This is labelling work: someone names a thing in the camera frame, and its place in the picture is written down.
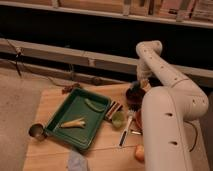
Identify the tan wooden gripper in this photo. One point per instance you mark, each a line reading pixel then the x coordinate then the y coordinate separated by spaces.
pixel 145 85

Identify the blue sponge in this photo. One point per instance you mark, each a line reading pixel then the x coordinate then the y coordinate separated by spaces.
pixel 135 85

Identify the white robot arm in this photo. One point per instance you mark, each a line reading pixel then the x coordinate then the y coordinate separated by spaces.
pixel 165 109

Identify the orange bowl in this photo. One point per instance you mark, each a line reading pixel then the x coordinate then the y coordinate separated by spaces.
pixel 138 119

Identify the striped wooden block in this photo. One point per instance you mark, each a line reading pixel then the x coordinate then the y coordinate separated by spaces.
pixel 114 107

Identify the small green cup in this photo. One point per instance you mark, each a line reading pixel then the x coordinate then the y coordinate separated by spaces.
pixel 118 119

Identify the green pea pod toy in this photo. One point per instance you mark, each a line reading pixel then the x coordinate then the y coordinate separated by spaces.
pixel 92 106

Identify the red yellow apple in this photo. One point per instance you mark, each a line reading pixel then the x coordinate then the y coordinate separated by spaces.
pixel 139 153

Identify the green plastic tray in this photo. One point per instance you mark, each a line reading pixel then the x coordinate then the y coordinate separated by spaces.
pixel 74 107

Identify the brown toy on table edge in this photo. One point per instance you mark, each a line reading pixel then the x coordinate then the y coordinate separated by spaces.
pixel 68 89

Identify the grey cloth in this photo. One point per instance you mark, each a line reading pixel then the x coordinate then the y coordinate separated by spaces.
pixel 76 162

